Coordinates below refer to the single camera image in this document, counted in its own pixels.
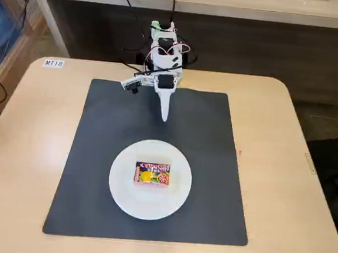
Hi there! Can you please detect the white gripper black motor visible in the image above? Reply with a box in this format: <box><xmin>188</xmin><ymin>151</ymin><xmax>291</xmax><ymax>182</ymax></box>
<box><xmin>149</xmin><ymin>71</ymin><xmax>182</xmax><ymax>124</ymax></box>

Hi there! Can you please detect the colourful candy box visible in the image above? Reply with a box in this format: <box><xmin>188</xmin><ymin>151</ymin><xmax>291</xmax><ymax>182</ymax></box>
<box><xmin>133</xmin><ymin>160</ymin><xmax>173</xmax><ymax>189</ymax></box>

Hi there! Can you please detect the white round dish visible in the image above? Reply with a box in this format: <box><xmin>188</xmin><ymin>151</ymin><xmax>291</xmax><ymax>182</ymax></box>
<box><xmin>106</xmin><ymin>136</ymin><xmax>196</xmax><ymax>224</ymax></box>

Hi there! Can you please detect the dark grey mat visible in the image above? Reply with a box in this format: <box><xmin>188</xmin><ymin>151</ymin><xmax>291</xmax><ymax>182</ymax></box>
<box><xmin>42</xmin><ymin>75</ymin><xmax>261</xmax><ymax>253</ymax></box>

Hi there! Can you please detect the white MT18 label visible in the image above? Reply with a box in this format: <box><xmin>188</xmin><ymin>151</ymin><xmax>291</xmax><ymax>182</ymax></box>
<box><xmin>43</xmin><ymin>58</ymin><xmax>65</xmax><ymax>70</ymax></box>

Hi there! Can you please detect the long beige desk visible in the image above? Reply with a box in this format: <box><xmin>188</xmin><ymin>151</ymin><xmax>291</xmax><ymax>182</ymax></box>
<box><xmin>25</xmin><ymin>0</ymin><xmax>338</xmax><ymax>83</ymax></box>

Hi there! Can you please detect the metal table latch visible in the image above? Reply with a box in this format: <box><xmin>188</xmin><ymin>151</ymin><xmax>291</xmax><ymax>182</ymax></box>
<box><xmin>303</xmin><ymin>152</ymin><xmax>319</xmax><ymax>176</ymax></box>

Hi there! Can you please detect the blue plastic bin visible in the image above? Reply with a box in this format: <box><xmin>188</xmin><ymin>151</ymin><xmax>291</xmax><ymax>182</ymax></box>
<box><xmin>0</xmin><ymin>0</ymin><xmax>24</xmax><ymax>58</ymax></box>

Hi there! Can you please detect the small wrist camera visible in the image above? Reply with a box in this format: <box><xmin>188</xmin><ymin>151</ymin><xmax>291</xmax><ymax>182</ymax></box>
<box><xmin>119</xmin><ymin>74</ymin><xmax>150</xmax><ymax>96</ymax></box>

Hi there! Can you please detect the straight black power cable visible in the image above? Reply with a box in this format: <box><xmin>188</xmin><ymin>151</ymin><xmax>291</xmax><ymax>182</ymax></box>
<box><xmin>164</xmin><ymin>0</ymin><xmax>178</xmax><ymax>25</ymax></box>

